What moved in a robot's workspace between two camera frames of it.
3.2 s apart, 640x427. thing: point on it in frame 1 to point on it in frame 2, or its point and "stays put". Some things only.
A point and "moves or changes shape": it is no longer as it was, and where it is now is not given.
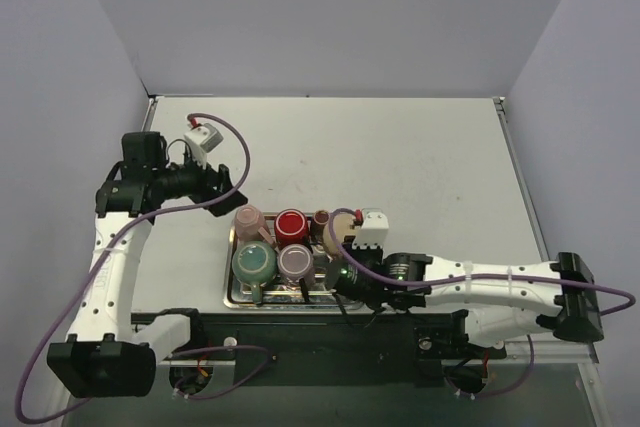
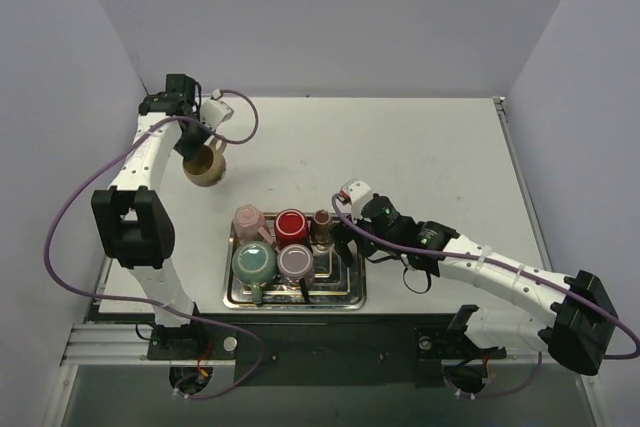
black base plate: [345, 349] stays put
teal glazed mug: [254, 262] stays put
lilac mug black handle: [296, 262] stays put
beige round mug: [342, 227] moves or changes shape
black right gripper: [335, 276] to [353, 235]
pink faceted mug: [248, 220] stays put
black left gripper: [214, 184] to [192, 140]
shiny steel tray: [277, 294] stays put
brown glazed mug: [321, 217] stays put
